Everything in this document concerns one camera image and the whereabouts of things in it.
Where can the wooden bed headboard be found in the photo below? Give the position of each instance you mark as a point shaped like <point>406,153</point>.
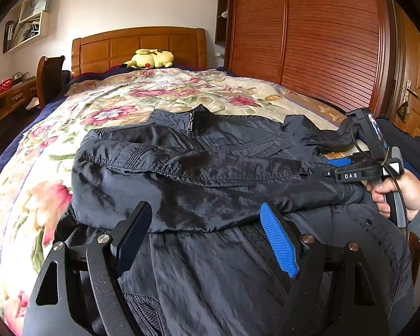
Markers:
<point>126,47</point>

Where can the dark navy jacket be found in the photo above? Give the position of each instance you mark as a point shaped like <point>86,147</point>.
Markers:
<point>210,168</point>

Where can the red basket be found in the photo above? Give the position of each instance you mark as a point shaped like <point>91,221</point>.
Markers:
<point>4,86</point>

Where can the dark blue cloth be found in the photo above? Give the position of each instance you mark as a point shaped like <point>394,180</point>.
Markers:
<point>409,147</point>

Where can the wooden slatted wardrobe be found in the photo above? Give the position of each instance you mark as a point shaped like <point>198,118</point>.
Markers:
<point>318,35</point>

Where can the wooden door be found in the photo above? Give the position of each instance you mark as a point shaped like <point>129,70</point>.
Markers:
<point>416,56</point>

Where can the wooden side shelf unit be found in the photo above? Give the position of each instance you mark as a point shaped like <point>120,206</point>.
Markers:
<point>223,28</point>

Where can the yellow plush toy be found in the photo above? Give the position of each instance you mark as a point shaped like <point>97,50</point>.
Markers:
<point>150,58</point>

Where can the dark wooden chair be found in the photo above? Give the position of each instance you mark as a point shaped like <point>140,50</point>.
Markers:
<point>50,77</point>

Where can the white wall shelf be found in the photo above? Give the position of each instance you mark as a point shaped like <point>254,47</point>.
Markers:
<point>29,21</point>

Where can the wooden desk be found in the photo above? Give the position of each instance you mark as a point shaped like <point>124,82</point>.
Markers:
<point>10,99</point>

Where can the navy bed sheet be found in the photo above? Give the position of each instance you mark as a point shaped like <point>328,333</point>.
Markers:
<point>17,136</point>

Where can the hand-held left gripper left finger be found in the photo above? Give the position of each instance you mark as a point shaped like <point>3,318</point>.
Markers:
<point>134,234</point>

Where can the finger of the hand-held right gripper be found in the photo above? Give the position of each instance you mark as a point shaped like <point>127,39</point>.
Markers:
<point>339,162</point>
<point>327,173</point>

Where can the floral blanket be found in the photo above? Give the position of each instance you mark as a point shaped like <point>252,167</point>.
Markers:
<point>108,112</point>

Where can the person's right hand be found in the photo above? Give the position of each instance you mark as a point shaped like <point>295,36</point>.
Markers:
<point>411,196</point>

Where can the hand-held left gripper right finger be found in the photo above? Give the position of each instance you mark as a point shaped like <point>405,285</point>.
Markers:
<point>280,238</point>

